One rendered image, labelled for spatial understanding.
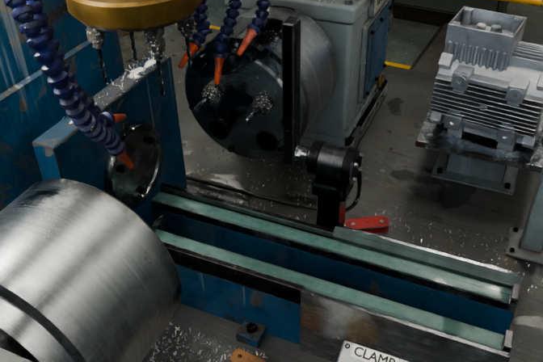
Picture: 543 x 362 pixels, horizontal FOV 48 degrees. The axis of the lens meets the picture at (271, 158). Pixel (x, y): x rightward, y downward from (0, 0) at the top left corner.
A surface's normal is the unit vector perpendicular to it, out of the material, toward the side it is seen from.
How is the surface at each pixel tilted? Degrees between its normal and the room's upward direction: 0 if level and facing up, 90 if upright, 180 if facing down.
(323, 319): 90
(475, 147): 0
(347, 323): 90
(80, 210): 13
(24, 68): 90
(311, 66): 58
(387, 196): 0
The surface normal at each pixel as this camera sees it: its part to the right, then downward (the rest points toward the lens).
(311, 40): 0.65, -0.40
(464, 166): -0.40, 0.54
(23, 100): 0.91, 0.22
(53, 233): 0.19, -0.74
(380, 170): -0.02, -0.81
